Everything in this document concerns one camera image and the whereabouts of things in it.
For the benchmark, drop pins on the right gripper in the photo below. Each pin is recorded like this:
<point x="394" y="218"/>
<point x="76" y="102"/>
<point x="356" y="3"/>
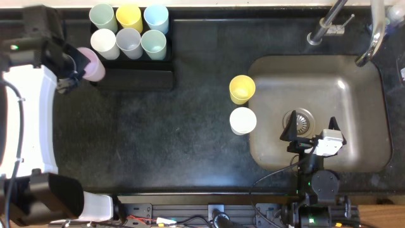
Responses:
<point x="297" y="145"/>

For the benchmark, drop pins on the pink cup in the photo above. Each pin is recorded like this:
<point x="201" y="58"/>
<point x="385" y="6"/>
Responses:
<point x="95" y="68"/>

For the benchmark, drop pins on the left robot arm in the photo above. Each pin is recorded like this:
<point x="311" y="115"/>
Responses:
<point x="38" y="126"/>

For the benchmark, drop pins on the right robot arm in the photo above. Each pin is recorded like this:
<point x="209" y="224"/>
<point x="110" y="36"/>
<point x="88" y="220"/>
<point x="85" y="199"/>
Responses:
<point x="325" y="186"/>

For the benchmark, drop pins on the steel sink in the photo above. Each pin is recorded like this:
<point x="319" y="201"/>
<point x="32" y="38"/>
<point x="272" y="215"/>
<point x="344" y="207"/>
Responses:
<point x="348" y="95"/>

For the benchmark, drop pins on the white cup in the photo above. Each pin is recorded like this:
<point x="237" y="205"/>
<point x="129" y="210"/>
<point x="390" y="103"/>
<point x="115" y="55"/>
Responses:
<point x="243" y="120"/>
<point x="102" y="41"/>

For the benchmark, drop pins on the yellow cup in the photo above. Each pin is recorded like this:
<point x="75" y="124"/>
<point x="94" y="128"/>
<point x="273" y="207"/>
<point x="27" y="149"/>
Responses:
<point x="128" y="15"/>
<point x="242" y="88"/>

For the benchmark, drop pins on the steel tap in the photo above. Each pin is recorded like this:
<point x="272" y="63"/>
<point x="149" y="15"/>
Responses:
<point x="378" y="31"/>

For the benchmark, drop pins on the green cup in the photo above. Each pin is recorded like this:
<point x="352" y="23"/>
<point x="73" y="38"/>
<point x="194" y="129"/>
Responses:
<point x="102" y="16"/>
<point x="153" y="41"/>

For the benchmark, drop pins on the black tray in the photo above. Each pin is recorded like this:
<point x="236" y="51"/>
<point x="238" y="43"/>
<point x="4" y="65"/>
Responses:
<point x="136" y="79"/>

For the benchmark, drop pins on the blue cup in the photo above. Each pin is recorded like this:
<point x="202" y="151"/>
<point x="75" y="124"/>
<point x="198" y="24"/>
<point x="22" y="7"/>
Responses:
<point x="156" y="17"/>

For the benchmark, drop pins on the grey cup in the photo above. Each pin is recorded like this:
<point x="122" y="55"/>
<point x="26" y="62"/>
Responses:
<point x="128" y="39"/>

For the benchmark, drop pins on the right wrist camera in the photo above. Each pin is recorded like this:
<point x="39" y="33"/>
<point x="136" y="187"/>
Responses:
<point x="327" y="142"/>

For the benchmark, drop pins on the mounting rail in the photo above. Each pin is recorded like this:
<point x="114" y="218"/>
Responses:
<point x="183" y="212"/>

